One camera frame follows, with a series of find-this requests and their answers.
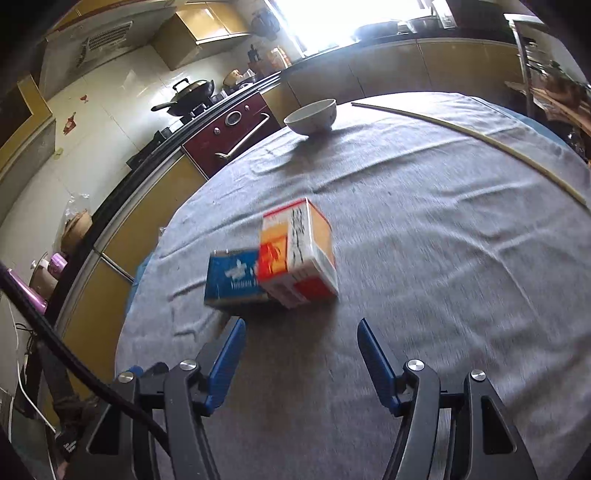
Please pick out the dark microwave oven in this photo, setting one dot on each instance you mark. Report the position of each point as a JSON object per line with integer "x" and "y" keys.
{"x": 471, "y": 14}

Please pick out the large metal basin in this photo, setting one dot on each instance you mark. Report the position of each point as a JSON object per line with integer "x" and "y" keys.
{"x": 376, "y": 30}

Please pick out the pink thermos flask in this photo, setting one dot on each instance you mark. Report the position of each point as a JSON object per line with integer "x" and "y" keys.
{"x": 34, "y": 297}

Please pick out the dark hanging bag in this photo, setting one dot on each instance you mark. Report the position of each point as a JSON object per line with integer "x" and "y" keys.
{"x": 265, "y": 23}

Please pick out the kitchen window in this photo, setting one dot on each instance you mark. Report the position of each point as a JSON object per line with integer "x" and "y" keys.
{"x": 332, "y": 23}

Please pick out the small metal basin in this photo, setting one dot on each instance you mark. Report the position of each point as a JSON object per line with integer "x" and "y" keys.
{"x": 422, "y": 24}

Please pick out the steel range hood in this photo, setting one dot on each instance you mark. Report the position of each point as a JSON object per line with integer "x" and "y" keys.
{"x": 101, "y": 46}

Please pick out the dark red oven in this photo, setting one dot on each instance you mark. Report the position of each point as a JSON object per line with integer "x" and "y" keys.
{"x": 231, "y": 134}

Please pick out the blue and white carton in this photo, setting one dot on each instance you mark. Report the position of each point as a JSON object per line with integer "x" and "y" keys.
{"x": 231, "y": 277}

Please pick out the long wooden stick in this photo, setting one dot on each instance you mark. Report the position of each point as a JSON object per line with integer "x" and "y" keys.
{"x": 485, "y": 136}

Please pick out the clear plastic bag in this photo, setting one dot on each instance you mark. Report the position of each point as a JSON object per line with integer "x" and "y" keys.
{"x": 76, "y": 203}

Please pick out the blue table cover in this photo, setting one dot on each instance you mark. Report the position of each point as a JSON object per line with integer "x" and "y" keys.
{"x": 138, "y": 286}

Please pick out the glossy yellow upper cabinets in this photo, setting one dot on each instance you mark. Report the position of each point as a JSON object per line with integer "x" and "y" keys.
{"x": 203, "y": 32}

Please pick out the orange and white box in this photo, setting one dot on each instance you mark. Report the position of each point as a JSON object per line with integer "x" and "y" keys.
{"x": 300, "y": 258}

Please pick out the black gas stove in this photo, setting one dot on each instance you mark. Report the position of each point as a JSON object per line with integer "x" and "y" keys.
{"x": 184, "y": 124}

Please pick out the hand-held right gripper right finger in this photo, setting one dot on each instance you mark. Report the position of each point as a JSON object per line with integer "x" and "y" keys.
{"x": 376, "y": 364}

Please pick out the metal shelf rack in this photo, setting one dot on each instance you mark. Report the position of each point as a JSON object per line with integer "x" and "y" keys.
{"x": 549, "y": 83}

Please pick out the knife block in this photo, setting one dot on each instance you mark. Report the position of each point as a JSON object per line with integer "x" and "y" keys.
{"x": 258, "y": 62}

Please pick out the yellow food package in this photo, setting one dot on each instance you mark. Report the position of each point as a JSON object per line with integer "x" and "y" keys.
{"x": 280, "y": 57}

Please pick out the brown clay pot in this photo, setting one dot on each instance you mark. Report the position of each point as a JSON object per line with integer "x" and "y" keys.
{"x": 76, "y": 230}

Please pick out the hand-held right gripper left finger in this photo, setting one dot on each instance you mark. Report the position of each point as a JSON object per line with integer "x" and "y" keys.
{"x": 228, "y": 364}

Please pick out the white ceramic bowl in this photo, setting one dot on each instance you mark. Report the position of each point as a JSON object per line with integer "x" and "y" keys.
{"x": 311, "y": 117}

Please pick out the pink mug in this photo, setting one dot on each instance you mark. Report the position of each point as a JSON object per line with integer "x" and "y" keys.
{"x": 59, "y": 265}

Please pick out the black wok with lid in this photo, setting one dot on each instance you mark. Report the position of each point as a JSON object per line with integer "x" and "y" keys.
{"x": 189, "y": 94}

